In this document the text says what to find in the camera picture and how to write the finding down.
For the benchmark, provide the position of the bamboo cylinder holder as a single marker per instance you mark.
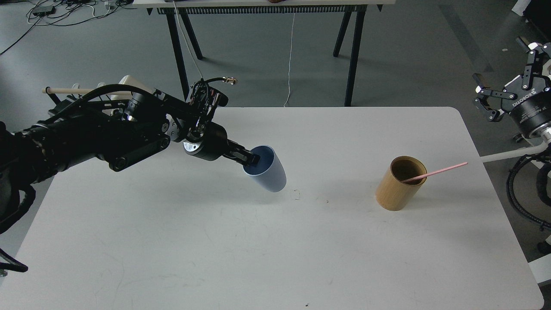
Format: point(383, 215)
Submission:
point(393, 193)

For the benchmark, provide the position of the wooden rack dowel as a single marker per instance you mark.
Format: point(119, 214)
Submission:
point(49, 90)

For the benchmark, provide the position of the black wire cup rack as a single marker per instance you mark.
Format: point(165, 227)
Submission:
point(62, 100)

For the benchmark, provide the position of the blue plastic cup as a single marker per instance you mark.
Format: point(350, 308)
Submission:
point(268, 172)

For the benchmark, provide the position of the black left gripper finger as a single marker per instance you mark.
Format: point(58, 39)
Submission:
point(242, 156)

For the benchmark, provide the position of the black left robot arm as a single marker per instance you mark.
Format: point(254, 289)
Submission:
point(116, 123)

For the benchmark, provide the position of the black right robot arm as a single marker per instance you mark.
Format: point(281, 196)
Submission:
point(522, 179)

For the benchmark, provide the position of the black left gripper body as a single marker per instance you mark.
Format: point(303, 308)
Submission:
point(214, 144)

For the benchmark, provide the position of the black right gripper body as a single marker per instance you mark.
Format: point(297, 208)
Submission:
point(530, 107)

